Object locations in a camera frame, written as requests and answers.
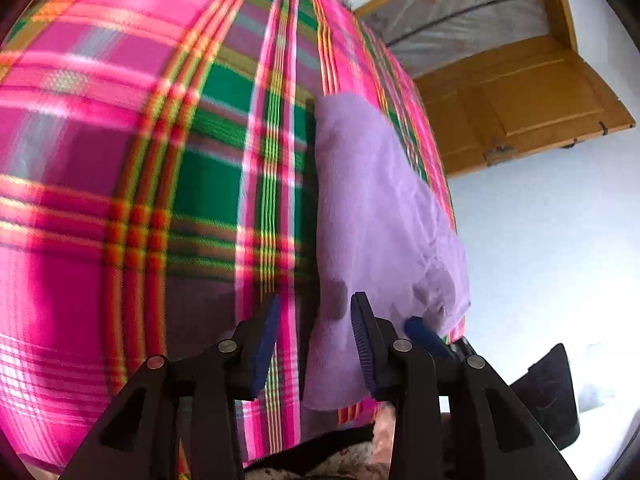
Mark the translucent door curtain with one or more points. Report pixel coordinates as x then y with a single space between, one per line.
460 20

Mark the purple fleece pants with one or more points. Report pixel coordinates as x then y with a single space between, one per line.
380 220

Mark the wooden door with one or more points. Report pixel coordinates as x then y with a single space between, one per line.
520 110

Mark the pink green plaid blanket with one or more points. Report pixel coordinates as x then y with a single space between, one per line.
125 185

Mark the wooden door frame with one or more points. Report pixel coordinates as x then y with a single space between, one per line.
557 5

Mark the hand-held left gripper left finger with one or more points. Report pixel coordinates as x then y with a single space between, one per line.
265 345

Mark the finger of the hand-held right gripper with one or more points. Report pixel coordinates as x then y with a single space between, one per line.
422 332

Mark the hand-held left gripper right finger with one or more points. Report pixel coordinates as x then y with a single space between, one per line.
362 355

